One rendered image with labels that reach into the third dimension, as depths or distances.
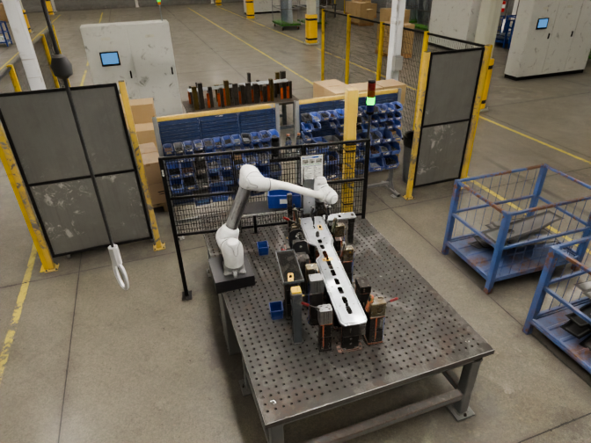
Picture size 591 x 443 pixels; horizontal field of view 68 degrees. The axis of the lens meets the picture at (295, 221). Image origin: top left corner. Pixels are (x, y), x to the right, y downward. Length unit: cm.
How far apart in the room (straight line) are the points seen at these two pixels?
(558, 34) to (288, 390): 1290
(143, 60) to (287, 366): 771
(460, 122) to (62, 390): 553
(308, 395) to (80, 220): 347
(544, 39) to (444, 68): 829
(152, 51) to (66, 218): 508
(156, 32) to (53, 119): 499
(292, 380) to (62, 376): 218
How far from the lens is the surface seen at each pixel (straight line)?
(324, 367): 302
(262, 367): 303
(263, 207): 405
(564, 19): 1452
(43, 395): 434
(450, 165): 676
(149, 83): 979
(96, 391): 416
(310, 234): 369
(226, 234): 362
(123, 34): 963
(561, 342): 440
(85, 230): 549
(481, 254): 524
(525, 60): 1394
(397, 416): 343
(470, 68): 636
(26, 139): 512
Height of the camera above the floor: 299
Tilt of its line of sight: 31 degrees down
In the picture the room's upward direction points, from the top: 1 degrees counter-clockwise
